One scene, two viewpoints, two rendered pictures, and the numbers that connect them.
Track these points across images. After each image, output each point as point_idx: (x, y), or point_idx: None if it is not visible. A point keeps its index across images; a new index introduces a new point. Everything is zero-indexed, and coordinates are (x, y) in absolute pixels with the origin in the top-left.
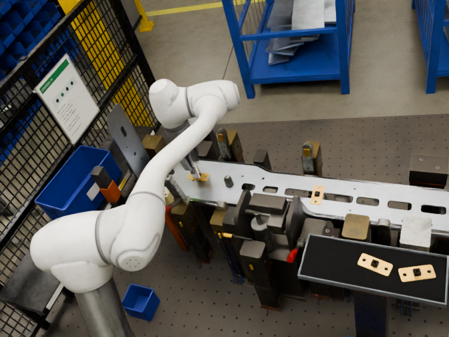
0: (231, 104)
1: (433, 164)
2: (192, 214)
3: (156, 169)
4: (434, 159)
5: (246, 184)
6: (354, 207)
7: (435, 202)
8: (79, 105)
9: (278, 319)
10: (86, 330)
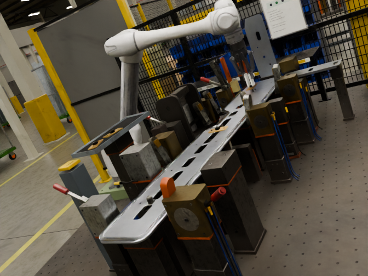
0: (214, 26)
1: (214, 161)
2: (225, 101)
3: (155, 31)
4: (221, 160)
5: (299, 133)
6: (197, 145)
7: (180, 176)
8: (289, 16)
9: None
10: None
